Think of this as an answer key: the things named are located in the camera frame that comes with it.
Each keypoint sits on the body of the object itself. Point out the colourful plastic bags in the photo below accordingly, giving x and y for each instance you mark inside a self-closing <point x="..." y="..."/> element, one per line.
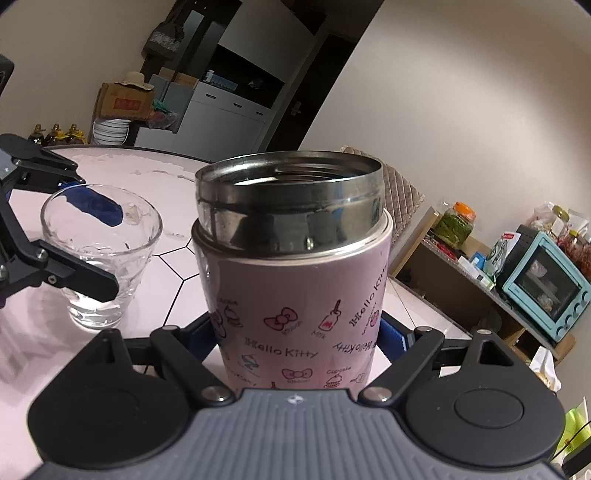
<point x="161" y="117"/>

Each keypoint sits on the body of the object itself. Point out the light green plastic bag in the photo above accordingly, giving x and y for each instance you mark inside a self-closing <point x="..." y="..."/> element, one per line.
<point x="575" y="429"/>

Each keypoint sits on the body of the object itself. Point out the grey hanging bag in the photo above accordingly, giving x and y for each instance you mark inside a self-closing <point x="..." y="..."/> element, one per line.
<point x="162" y="41"/>

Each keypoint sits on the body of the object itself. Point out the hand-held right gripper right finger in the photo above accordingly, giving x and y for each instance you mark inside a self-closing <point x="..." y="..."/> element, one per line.
<point x="392" y="340"/>

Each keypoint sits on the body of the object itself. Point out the straw hat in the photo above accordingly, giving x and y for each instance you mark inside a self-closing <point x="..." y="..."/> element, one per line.
<point x="137" y="79"/>

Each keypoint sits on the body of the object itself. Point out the orange lid plastic jar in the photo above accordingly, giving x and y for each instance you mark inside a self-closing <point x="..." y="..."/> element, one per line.
<point x="455" y="226"/>

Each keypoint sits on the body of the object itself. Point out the pink printed steel thermos bottle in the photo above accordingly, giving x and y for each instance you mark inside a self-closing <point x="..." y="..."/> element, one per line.
<point x="295" y="286"/>

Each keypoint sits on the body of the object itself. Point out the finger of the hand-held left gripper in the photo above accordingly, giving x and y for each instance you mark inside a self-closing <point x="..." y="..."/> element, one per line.
<point x="83" y="277"/>
<point x="99" y="207"/>

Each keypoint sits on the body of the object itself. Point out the wooden side shelf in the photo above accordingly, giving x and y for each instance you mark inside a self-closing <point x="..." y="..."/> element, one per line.
<point x="461" y="300"/>

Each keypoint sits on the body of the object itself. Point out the white tissue pack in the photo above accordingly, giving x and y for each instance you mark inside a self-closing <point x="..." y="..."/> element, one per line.
<point x="545" y="369"/>

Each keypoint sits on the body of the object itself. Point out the jar with red contents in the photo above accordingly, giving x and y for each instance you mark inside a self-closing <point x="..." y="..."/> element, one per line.
<point x="575" y="244"/>

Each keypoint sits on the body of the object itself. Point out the beige quilted chair cover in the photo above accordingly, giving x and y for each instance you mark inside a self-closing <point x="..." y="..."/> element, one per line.
<point x="404" y="203"/>

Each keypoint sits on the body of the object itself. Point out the stack of white plates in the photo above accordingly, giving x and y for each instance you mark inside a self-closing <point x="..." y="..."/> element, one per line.
<point x="111" y="133"/>

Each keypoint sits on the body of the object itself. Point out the dark door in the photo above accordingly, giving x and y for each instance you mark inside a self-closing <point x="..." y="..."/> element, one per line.
<point x="323" y="78"/>

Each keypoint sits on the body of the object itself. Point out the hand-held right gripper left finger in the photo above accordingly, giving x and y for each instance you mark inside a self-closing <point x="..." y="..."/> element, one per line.
<point x="203" y="340"/>

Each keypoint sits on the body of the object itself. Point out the green white snack bag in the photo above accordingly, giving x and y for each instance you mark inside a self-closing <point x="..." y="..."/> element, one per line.
<point x="501" y="256"/>

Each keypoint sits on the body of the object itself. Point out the clear glass cup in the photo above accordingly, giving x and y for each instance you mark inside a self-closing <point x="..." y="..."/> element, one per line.
<point x="136" y="258"/>

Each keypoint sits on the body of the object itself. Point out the white drawer cabinet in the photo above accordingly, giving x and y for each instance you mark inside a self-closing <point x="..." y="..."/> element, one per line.
<point x="221" y="117"/>

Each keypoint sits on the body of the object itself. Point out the brown cardboard box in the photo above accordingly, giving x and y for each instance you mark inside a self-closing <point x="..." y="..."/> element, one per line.
<point x="122" y="104"/>

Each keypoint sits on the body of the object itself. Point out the light blue toaster oven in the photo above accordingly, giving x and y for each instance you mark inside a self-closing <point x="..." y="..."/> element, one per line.
<point x="545" y="286"/>

